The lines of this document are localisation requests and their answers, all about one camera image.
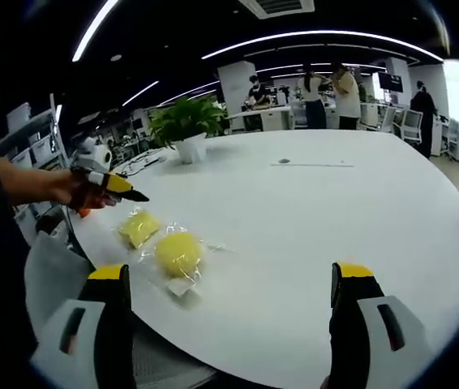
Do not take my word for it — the shelf with white bins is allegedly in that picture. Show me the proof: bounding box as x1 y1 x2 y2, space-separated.
0 93 71 173

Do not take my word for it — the white background desk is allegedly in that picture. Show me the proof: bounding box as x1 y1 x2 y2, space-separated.
226 105 297 134

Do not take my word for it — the white office chair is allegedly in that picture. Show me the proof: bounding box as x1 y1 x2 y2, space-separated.
398 108 424 146

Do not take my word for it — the dark monitor screen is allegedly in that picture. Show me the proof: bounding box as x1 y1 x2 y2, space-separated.
376 71 405 92

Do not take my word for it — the grey mesh office chair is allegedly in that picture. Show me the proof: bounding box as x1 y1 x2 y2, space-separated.
24 230 217 389

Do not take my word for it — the black cable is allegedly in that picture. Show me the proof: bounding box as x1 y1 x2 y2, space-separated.
114 149 174 177

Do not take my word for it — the ceiling air vent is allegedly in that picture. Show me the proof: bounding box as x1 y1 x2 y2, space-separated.
237 0 316 19

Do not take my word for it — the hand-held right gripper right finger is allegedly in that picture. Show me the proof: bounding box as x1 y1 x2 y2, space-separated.
328 261 438 389

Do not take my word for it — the long curved ceiling light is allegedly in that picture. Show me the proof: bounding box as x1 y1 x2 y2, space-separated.
200 29 445 62

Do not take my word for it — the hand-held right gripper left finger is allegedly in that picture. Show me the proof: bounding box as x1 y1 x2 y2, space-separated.
29 263 135 389

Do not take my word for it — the rectangular yellow silicone block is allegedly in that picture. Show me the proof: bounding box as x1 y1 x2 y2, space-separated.
116 206 162 250

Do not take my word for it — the person's left hand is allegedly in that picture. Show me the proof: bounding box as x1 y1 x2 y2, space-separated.
49 168 111 212

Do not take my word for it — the straight ceiling light strip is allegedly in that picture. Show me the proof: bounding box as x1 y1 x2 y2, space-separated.
71 0 122 63

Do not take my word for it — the round yellow silicone block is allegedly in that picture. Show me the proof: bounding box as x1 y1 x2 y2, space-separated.
139 220 227 297

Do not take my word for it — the green potted plant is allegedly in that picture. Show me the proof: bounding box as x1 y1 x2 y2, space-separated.
148 96 229 165

